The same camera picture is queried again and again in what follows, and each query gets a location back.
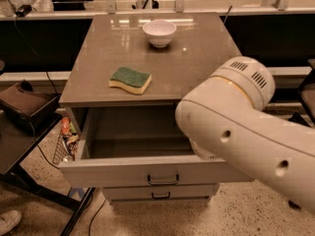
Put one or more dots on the grey top drawer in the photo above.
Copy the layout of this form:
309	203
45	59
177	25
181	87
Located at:
140	146

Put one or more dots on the grey drawer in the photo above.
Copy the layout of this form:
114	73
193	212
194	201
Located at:
140	146
160	193

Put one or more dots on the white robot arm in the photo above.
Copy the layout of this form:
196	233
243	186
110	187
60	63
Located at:
224	116

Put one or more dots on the grey drawer cabinet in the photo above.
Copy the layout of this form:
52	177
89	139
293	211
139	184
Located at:
201	44

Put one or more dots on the grey bottom drawer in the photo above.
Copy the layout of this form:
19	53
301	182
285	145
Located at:
160	193

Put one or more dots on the green yellow sponge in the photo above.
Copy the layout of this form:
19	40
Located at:
130	80

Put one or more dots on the white ceramic bowl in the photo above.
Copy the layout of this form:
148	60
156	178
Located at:
159	33

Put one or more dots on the snack bag in basket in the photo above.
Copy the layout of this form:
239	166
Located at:
70	138

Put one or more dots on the dark brown box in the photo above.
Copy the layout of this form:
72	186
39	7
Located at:
25	107

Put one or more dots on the dark side table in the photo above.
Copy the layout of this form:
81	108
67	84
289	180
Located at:
15	146

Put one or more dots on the black office chair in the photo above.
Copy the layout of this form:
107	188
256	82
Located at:
306	95

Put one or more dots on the black power adapter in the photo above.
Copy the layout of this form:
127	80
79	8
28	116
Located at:
23	10

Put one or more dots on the white shoe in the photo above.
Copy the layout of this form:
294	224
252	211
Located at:
9	220

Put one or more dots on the black wire basket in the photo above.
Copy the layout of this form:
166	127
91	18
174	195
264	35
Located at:
60	153

